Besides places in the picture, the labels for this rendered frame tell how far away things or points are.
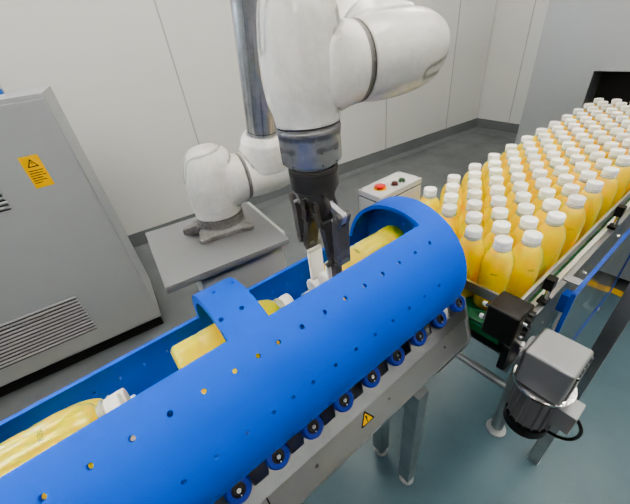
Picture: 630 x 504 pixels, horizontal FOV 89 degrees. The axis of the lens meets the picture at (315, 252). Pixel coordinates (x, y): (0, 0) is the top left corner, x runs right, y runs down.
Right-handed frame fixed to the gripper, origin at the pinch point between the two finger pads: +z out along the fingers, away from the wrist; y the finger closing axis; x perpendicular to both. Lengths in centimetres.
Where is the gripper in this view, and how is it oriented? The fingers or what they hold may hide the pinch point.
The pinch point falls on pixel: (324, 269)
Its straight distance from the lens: 59.7
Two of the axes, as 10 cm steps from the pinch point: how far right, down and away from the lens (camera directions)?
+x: 7.9, -4.2, 4.5
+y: 6.1, 4.0, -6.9
